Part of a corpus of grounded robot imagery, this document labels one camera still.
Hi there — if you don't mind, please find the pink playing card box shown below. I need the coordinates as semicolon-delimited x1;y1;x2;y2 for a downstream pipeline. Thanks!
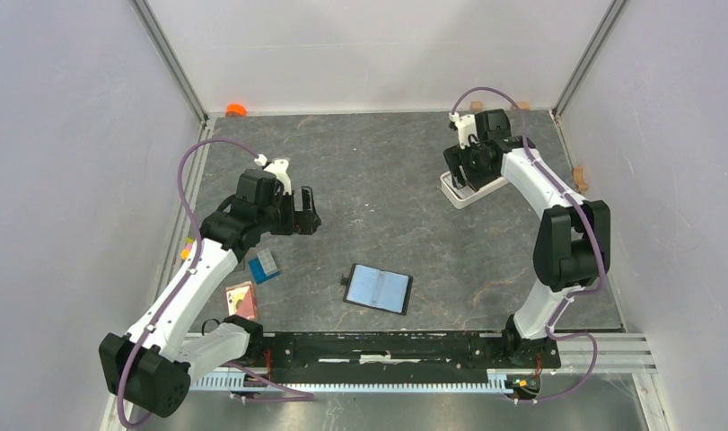
225;281;258;321

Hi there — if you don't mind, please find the orange round cap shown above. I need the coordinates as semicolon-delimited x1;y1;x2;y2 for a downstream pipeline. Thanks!
224;103;247;117

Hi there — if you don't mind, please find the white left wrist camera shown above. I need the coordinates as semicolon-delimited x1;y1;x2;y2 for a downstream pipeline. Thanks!
253;154;293;195

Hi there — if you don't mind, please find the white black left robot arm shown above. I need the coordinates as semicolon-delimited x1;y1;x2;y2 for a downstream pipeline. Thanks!
99;164;321;418

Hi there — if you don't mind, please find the colourful toy brick stack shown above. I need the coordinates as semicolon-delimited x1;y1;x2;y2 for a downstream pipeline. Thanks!
180;237;196;260

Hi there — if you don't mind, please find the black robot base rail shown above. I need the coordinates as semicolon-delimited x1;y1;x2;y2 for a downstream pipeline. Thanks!
238;330;561;384

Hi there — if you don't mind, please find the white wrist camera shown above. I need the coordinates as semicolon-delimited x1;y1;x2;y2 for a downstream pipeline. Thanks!
253;154;293;195
449;112;479;150

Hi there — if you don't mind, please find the white slotted cable duct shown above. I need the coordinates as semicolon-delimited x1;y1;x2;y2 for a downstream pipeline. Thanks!
190;369;513;395

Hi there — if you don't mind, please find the black card holder wallet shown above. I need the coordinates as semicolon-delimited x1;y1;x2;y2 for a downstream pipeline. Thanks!
340;264;414;315

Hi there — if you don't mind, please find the blue toy block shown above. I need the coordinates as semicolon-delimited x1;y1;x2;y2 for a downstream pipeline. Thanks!
247;250;281;285

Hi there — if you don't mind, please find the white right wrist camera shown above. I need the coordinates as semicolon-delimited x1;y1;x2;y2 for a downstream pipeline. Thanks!
449;112;479;150

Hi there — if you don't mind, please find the wooden curved block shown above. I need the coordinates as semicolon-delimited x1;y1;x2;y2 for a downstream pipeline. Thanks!
572;166;589;193

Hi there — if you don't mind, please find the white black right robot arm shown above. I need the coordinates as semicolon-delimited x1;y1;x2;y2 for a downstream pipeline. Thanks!
440;110;610;366

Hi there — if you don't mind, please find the white card tray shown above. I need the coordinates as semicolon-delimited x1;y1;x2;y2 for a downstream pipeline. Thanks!
440;171;511;210

